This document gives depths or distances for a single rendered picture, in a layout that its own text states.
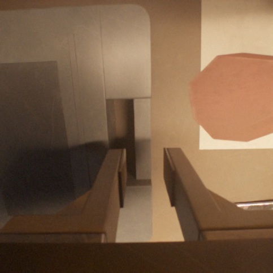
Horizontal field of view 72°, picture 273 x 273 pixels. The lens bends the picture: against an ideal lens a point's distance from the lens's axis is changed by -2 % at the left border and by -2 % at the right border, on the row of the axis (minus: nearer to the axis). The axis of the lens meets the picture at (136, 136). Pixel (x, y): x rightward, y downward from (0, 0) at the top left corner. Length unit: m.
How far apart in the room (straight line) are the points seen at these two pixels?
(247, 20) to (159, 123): 0.16
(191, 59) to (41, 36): 0.17
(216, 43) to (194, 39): 0.03
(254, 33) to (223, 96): 0.09
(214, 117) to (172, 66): 0.09
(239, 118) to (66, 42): 0.21
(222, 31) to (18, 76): 0.24
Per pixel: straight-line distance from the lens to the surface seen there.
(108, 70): 0.19
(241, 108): 0.27
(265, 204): 0.36
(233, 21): 0.29
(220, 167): 0.31
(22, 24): 0.22
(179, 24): 0.27
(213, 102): 0.26
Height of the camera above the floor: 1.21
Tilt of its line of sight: 74 degrees down
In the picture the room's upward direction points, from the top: 178 degrees counter-clockwise
